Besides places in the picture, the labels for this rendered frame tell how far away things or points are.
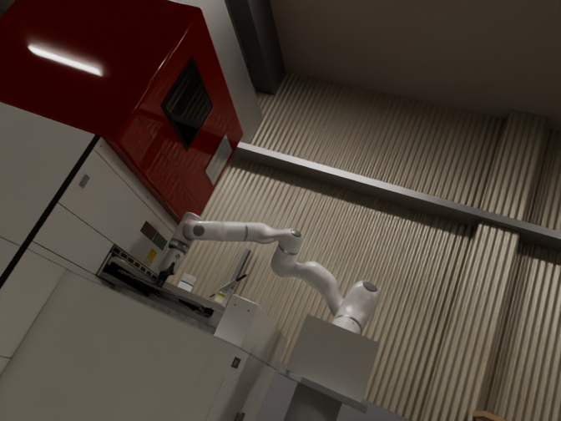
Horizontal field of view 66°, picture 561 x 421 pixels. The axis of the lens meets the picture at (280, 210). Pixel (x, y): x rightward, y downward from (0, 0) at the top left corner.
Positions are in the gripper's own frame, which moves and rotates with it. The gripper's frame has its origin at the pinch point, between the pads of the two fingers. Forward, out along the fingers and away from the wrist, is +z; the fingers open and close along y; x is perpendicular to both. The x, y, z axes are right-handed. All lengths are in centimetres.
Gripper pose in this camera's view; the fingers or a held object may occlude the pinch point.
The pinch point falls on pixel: (159, 284)
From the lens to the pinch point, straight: 183.1
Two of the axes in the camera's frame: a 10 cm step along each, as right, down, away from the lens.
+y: -5.2, 0.9, 8.5
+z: -3.9, 8.6, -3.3
